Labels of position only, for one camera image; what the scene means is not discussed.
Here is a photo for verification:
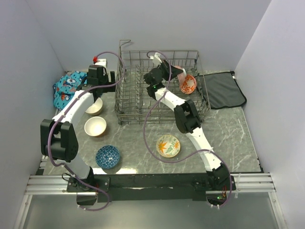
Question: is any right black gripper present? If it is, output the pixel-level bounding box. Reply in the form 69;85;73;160
157;61;183;82

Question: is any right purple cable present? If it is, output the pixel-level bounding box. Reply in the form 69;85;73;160
142;51;233;208

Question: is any orange flower pattern bowl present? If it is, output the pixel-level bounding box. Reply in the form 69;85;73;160
156;135;181;158

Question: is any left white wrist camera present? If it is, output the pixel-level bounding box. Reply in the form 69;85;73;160
93;56;108;69

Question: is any white bowl far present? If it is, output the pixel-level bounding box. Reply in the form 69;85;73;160
85;98;103;115

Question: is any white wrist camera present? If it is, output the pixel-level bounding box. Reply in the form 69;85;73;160
93;56;108;69
150;52;162;66

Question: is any dark grey folded cloth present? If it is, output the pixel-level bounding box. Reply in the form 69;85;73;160
197;71;247;110

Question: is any purple cable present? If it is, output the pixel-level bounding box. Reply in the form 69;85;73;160
47;51;126;212
142;51;233;208

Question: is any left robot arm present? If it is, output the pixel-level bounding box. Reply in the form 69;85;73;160
40;64;117;192

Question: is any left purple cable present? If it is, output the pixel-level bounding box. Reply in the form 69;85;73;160
47;51;126;212

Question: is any grey wire dish rack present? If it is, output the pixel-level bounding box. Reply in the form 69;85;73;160
114;39;211;125

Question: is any blue triangle pattern bowl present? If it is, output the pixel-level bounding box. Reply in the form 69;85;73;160
95;145;120;169

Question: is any black leaf pattern bowl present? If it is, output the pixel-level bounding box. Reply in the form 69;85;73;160
175;65;187;85

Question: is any white bowl near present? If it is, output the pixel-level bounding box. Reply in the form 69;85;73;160
84;116;107;137

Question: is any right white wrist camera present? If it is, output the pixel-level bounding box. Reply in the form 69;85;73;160
150;52;162;66

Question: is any red floral bowl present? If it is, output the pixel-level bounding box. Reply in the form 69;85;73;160
180;74;197;94

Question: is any white bowl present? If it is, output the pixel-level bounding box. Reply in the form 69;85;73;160
84;116;107;137
85;98;103;115

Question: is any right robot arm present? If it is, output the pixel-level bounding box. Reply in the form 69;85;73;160
143;60;233;191

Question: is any blue shark print cloth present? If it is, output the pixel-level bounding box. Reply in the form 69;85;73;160
53;71;87;110

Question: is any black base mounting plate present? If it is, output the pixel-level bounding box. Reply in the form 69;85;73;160
67;173;236;203

